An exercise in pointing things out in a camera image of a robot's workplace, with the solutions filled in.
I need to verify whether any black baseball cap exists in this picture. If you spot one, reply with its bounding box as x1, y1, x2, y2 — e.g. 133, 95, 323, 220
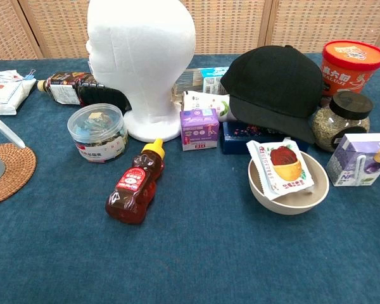
220, 44, 324, 145

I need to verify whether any white foam mannequin head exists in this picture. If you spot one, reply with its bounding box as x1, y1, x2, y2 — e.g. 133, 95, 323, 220
85, 0, 196, 143

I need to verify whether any small purple carton box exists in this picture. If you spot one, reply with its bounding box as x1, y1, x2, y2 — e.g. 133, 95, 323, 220
179, 108, 220, 152

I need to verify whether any dark blue rectangular box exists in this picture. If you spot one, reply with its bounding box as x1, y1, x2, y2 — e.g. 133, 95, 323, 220
220, 121, 308, 155

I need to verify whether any white bottle with yellow cap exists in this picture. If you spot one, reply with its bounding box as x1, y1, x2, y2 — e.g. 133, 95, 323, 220
181, 90, 238, 123

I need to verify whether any bear-shaped honey bottle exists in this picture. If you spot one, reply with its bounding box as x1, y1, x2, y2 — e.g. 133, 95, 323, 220
105, 137, 165, 225

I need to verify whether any clear bottle with blue label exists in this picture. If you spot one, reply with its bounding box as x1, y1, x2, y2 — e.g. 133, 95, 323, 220
172, 66, 231, 98

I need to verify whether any white snack sachet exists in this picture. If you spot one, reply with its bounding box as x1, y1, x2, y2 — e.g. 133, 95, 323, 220
246, 136, 315, 201

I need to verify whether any blue tablecloth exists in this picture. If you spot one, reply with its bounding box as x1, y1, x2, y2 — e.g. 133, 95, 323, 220
0, 52, 380, 304

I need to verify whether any clear tub of binder clips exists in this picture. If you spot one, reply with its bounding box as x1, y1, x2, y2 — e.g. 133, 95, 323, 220
66, 103, 129, 163

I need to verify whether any beige bowl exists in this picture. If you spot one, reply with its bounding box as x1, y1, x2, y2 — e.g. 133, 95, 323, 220
248, 150, 331, 216

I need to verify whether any dark tea bottle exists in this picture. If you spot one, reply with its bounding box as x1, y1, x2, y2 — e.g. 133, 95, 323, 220
37, 72, 132, 115

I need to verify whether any glass jar with black lid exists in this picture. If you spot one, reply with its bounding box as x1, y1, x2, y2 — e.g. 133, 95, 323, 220
310, 91, 374, 153

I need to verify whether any purple juice carton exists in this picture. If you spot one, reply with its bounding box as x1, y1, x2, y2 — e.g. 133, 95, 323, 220
325, 132, 380, 187

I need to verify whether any woven folding screen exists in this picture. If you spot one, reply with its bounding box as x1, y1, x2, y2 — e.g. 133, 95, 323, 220
0, 0, 380, 61

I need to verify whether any woven rattan coaster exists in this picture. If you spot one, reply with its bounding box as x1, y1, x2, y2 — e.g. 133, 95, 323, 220
0, 142, 37, 208

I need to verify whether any orange instant food tub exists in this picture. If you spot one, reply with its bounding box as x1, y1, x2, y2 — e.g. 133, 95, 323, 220
319, 40, 380, 98

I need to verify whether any white plastic bag package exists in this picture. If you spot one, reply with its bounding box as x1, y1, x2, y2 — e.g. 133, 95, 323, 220
0, 69, 37, 116

